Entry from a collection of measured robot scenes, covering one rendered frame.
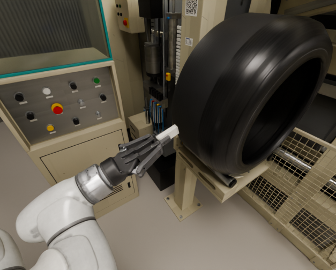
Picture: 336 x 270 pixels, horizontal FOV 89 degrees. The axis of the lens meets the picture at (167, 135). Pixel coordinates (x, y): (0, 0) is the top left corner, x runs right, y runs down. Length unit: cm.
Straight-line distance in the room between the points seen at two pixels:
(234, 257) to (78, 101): 153
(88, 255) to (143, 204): 137
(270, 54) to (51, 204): 62
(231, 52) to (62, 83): 81
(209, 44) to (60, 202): 58
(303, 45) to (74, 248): 68
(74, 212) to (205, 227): 136
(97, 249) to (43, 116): 81
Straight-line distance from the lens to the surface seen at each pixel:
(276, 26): 59
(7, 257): 75
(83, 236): 43
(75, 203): 46
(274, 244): 183
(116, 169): 46
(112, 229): 172
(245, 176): 100
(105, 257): 44
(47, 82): 104
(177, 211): 171
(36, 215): 50
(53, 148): 116
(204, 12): 80
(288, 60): 55
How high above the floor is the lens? 153
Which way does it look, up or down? 39 degrees down
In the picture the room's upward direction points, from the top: straight up
